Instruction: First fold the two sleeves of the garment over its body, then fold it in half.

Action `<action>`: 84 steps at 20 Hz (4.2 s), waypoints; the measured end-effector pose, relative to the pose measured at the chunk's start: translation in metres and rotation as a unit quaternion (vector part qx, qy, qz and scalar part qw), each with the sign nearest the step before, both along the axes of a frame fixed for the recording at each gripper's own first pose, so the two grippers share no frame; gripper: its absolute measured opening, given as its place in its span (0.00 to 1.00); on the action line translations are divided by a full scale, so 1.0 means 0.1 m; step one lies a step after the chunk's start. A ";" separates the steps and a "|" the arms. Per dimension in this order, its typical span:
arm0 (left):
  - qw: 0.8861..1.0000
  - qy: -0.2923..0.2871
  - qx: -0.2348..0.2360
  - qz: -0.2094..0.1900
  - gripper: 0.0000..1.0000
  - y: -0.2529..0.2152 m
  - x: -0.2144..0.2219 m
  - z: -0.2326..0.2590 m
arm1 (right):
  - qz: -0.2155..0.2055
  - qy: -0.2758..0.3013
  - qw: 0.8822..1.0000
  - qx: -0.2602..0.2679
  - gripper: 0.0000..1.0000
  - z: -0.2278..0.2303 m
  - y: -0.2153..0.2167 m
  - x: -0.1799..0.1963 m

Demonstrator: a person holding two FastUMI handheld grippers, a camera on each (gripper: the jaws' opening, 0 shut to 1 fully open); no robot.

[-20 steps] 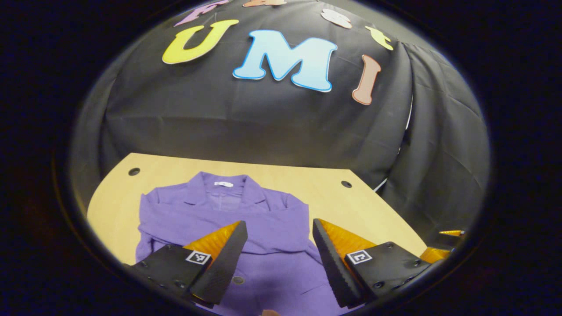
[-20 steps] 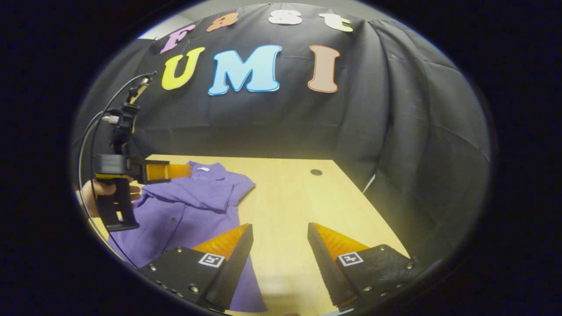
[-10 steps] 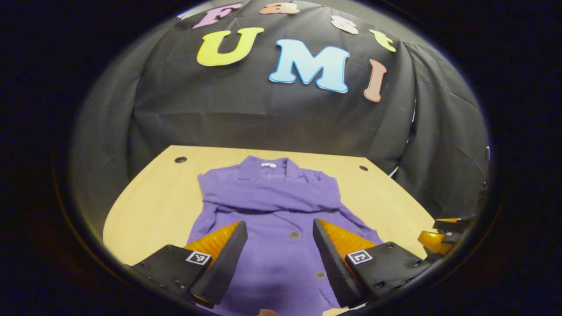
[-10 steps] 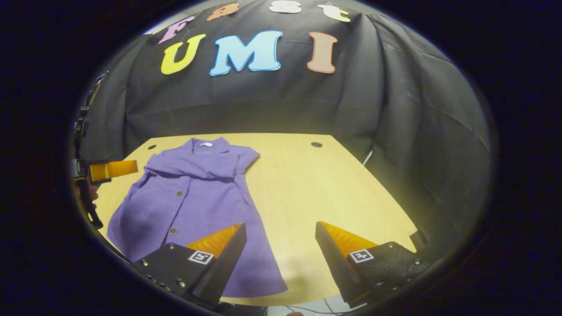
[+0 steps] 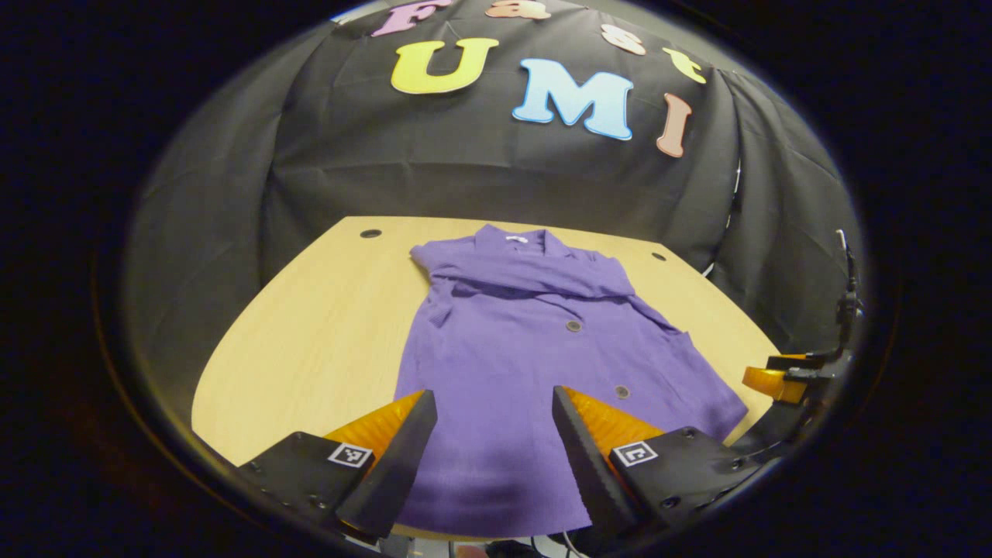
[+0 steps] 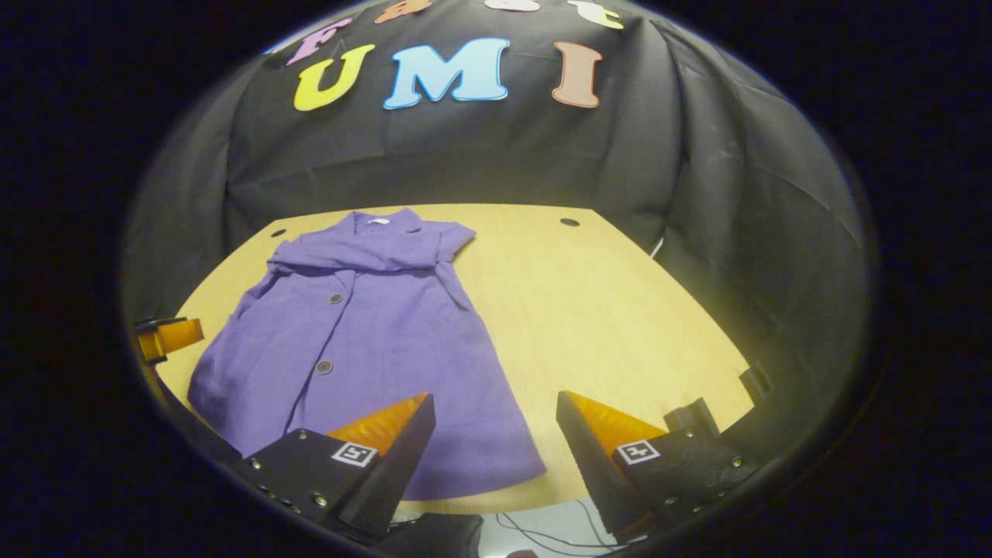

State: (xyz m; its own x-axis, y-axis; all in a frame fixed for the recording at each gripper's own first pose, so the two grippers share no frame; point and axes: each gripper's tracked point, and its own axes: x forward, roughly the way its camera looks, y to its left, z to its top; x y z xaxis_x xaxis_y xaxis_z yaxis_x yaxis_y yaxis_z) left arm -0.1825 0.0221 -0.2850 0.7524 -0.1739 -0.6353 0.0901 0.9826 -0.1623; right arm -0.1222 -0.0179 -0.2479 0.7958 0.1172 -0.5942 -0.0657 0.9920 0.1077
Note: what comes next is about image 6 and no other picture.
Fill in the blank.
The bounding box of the black floor cable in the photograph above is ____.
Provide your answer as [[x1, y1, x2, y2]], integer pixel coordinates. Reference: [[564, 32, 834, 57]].
[[496, 504, 621, 557]]

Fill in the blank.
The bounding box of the black backdrop cloth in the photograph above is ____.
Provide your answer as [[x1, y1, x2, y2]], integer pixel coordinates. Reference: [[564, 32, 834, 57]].
[[122, 0, 873, 466]]

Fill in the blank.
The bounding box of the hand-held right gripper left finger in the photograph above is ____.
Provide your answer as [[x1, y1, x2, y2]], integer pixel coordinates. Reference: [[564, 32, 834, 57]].
[[231, 392, 436, 541]]

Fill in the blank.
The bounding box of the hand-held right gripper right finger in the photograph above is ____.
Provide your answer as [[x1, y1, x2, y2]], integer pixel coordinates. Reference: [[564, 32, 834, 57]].
[[555, 390, 766, 543]]

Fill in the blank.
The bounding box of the black table edge clamp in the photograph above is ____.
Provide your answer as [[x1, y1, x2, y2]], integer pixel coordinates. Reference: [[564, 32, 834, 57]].
[[739, 364, 774, 404]]

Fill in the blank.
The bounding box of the purple button-up garment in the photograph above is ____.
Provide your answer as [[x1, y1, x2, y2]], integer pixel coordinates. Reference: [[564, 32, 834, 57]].
[[188, 208, 547, 501]]

